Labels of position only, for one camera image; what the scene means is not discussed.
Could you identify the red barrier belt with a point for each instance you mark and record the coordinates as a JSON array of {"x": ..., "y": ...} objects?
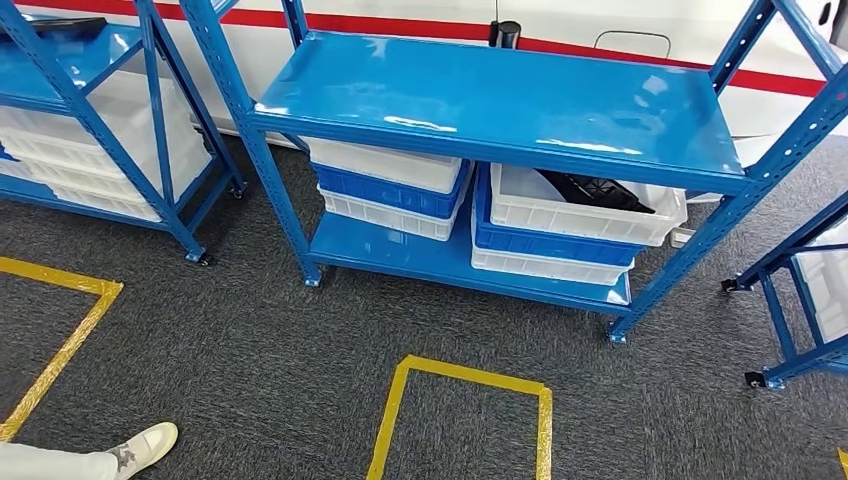
[{"x": 397, "y": 28}]

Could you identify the blue plastic crate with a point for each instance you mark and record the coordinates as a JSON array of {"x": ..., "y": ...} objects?
[
  {"x": 550, "y": 248},
  {"x": 384, "y": 193}
]

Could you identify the person's leg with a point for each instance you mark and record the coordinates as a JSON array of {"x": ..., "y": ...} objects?
[{"x": 53, "y": 464}]

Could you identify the white ribbed plastic crate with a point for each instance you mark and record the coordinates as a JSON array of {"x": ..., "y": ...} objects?
[
  {"x": 126, "y": 112},
  {"x": 828, "y": 285}
]

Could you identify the black plastic part in crate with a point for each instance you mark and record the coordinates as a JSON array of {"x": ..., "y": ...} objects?
[{"x": 596, "y": 192}]

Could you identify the white vehicle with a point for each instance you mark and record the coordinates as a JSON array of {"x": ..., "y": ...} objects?
[{"x": 397, "y": 13}]

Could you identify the person's shoe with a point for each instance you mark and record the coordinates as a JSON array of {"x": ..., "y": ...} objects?
[{"x": 149, "y": 444}]

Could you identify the small white block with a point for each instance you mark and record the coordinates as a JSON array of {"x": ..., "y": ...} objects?
[{"x": 681, "y": 237}]

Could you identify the black stanchion post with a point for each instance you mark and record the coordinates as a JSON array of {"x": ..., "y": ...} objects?
[{"x": 507, "y": 34}]

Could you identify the blue metal shelf rack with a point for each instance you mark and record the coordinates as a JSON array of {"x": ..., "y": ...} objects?
[
  {"x": 775, "y": 311},
  {"x": 159, "y": 132},
  {"x": 497, "y": 99}
]

